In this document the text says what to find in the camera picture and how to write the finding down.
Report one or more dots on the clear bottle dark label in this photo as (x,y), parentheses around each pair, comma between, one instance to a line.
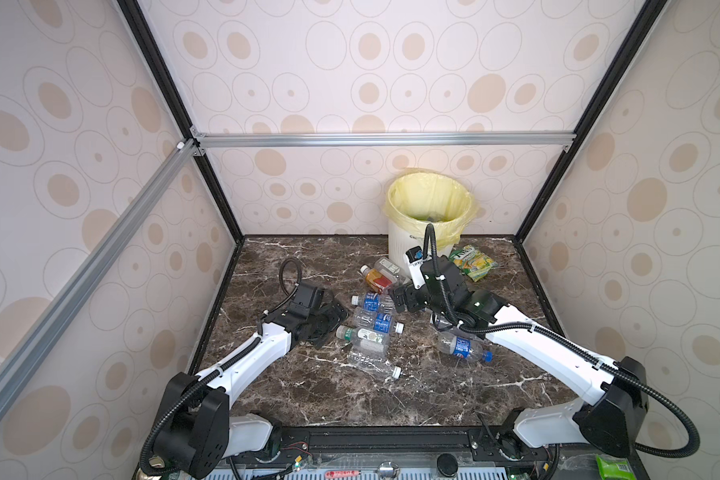
(440,323)

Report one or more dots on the white ribbed waste bin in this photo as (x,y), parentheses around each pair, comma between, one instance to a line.
(400,240)

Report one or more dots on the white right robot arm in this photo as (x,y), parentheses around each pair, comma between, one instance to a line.
(607,412)

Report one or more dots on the green Fox's candy bag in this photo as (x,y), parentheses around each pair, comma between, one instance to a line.
(472,262)

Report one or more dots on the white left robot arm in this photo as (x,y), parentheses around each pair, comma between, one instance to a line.
(193,429)

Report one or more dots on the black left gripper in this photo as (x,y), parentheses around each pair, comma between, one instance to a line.
(334,318)

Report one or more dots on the clear square bottle green label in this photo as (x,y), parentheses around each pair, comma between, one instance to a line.
(391,271)

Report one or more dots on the diagonal aluminium rail left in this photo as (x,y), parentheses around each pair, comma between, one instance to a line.
(35,346)

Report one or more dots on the soda water bottle blue label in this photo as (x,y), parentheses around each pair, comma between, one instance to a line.
(377,321)

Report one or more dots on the green packet bottom right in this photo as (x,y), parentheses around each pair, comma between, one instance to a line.
(614,469)

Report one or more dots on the clear plastic bottle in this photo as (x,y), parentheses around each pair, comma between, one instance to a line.
(379,368)

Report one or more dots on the clear bottle green band label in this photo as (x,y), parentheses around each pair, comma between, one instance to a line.
(367,341)

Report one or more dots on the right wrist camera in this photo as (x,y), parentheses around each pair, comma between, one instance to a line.
(415,258)

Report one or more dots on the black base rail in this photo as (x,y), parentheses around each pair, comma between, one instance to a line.
(402,453)

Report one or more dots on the horizontal aluminium rail back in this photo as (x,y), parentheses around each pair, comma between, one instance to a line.
(416,139)

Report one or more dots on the orange juice bottle red label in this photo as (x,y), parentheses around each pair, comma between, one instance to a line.
(376,280)

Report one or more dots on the blue label bottle white cap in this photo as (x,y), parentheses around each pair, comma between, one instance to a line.
(374,303)

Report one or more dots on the clear bottle blue cap right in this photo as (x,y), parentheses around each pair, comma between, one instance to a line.
(463,348)

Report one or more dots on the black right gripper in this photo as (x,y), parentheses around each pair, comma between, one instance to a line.
(395,293)

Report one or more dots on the black right corner post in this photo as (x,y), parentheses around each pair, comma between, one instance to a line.
(628,49)

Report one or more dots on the black corner frame post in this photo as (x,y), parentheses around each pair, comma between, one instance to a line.
(137,23)

